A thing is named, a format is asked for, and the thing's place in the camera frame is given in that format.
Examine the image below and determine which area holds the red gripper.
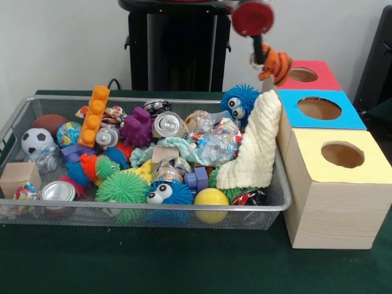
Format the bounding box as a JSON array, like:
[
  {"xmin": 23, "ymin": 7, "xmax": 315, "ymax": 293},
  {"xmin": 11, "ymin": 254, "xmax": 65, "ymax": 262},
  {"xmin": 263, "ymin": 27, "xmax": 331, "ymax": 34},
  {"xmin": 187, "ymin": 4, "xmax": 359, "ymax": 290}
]
[{"xmin": 231, "ymin": 0, "xmax": 276, "ymax": 65}]

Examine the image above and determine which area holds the orange striped tiger plush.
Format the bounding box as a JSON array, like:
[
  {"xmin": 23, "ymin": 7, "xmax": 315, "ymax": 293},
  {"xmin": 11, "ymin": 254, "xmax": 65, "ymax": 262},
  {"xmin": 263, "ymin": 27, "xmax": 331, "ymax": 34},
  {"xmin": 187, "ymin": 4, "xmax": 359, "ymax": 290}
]
[{"xmin": 248, "ymin": 44, "xmax": 293, "ymax": 86}]

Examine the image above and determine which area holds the blue spiky ball with eyes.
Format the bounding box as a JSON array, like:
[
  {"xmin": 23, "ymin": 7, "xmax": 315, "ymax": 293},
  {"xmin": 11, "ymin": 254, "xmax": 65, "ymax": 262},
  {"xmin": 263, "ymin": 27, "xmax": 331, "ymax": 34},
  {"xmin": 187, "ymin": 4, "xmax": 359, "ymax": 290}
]
[
  {"xmin": 219, "ymin": 83, "xmax": 262, "ymax": 129},
  {"xmin": 146, "ymin": 179, "xmax": 195, "ymax": 205}
]

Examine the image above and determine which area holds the cream waffle cloth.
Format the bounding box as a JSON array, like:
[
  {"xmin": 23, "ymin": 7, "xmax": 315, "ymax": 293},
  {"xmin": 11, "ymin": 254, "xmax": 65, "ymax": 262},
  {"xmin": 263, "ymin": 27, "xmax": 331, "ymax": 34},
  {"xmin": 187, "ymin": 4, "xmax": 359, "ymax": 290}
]
[{"xmin": 216, "ymin": 90, "xmax": 282, "ymax": 190}]

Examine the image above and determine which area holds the purple spiky toy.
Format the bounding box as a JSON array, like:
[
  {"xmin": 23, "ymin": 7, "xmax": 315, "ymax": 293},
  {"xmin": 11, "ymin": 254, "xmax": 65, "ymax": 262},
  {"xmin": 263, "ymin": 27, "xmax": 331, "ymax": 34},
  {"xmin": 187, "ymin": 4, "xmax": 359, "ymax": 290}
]
[{"xmin": 118, "ymin": 106, "xmax": 154, "ymax": 149}]

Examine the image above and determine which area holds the wooden three-hole box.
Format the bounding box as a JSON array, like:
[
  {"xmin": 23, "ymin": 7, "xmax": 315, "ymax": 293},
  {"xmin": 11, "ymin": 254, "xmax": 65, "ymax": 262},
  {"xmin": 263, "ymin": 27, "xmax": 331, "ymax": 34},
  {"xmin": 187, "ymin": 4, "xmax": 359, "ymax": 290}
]
[{"xmin": 260, "ymin": 59, "xmax": 392, "ymax": 249}]

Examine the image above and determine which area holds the clear mesh bin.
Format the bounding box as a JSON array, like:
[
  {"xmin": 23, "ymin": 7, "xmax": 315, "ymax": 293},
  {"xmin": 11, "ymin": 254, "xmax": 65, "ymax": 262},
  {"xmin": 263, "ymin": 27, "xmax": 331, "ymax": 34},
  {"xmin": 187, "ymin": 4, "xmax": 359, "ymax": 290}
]
[{"xmin": 0, "ymin": 94, "xmax": 292, "ymax": 231}]

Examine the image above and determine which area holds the black upright panel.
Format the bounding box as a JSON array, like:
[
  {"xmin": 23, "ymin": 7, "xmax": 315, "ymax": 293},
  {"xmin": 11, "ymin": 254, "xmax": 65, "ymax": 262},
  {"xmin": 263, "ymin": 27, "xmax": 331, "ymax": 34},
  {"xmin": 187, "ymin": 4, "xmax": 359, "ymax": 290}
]
[{"xmin": 353, "ymin": 4, "xmax": 392, "ymax": 107}]

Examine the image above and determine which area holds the dark green table cloth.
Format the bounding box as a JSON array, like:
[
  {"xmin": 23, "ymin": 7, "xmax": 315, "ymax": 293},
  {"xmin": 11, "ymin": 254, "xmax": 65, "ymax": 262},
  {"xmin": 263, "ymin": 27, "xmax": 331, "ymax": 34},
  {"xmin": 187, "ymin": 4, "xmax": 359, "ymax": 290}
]
[
  {"xmin": 0, "ymin": 89, "xmax": 392, "ymax": 294},
  {"xmin": 363, "ymin": 97, "xmax": 392, "ymax": 129}
]

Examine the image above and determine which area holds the yellow ball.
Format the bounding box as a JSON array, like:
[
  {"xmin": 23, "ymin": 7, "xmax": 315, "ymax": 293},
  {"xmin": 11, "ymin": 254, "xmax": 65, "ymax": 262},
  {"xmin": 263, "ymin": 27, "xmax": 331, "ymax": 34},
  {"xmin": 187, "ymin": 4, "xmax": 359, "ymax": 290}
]
[{"xmin": 194, "ymin": 187, "xmax": 230, "ymax": 224}]

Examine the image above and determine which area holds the orange toy brick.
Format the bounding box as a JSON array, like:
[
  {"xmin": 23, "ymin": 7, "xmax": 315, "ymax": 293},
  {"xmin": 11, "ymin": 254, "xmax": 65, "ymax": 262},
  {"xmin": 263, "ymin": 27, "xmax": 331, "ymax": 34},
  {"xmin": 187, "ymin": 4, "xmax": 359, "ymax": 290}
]
[{"xmin": 77, "ymin": 85, "xmax": 111, "ymax": 149}]

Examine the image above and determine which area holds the green spiky ball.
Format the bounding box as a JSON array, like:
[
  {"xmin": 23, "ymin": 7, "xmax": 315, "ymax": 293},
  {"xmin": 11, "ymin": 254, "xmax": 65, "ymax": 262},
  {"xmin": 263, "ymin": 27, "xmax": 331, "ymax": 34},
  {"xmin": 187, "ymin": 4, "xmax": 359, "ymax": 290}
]
[{"xmin": 94, "ymin": 170, "xmax": 151, "ymax": 205}]

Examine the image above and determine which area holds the brown toy football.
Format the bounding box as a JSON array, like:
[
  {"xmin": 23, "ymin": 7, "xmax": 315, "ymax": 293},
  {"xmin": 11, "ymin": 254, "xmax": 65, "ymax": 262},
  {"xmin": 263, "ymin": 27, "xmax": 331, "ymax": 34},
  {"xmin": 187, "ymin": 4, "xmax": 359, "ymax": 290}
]
[{"xmin": 32, "ymin": 114, "xmax": 70, "ymax": 135}]

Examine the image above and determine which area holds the black and white soccer ball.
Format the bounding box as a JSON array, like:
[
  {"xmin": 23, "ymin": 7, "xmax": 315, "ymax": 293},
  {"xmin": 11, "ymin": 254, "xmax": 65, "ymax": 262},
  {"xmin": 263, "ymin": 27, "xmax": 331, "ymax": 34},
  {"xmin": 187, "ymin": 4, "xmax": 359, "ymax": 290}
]
[{"xmin": 21, "ymin": 127, "xmax": 55, "ymax": 154}]

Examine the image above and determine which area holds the silver tin can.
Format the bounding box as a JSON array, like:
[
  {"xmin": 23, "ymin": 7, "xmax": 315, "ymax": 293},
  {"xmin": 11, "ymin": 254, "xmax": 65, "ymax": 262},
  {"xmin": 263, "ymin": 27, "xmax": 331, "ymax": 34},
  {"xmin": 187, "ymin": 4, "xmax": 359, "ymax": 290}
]
[{"xmin": 39, "ymin": 180, "xmax": 77, "ymax": 202}]

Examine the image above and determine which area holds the plain wooden block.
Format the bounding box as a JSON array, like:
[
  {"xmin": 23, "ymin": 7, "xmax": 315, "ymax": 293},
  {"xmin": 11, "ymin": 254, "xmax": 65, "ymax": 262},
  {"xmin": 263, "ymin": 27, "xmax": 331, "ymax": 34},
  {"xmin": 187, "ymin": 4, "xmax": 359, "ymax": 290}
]
[{"xmin": 0, "ymin": 162, "xmax": 42, "ymax": 198}]

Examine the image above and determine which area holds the colourful confetti ball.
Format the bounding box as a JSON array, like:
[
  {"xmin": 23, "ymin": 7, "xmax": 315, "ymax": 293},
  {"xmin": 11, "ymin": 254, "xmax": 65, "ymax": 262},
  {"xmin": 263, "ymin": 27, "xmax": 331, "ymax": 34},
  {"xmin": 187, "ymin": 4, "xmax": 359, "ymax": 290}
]
[{"xmin": 13, "ymin": 181, "xmax": 40, "ymax": 200}]

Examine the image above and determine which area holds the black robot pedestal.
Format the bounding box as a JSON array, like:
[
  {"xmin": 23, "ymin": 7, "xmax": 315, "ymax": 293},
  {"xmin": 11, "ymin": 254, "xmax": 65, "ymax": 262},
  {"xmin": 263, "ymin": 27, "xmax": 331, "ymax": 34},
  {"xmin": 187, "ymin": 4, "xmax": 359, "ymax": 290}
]
[{"xmin": 118, "ymin": 0, "xmax": 247, "ymax": 92}]

